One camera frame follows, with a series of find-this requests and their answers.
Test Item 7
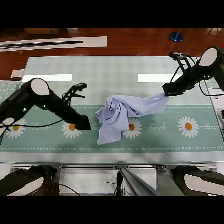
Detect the black cable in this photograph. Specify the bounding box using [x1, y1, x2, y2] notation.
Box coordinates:
[0, 118, 65, 141]
[57, 182, 81, 197]
[198, 79, 224, 98]

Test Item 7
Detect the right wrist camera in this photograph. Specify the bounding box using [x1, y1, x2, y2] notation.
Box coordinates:
[167, 51, 195, 75]

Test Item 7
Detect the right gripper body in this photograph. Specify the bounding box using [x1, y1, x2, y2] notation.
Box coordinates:
[161, 79, 184, 98]

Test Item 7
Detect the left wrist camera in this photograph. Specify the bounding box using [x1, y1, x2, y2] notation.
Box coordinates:
[61, 82, 89, 103]

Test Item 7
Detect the light blue shirt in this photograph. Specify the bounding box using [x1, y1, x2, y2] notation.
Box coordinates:
[95, 92, 170, 146]

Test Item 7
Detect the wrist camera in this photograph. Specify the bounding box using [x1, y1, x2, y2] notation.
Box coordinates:
[61, 82, 89, 103]
[167, 51, 195, 75]

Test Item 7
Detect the silver frame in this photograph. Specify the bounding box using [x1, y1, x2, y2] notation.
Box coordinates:
[0, 161, 224, 197]

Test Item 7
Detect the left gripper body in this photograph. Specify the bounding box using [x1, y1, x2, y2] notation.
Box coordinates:
[63, 108, 92, 131]

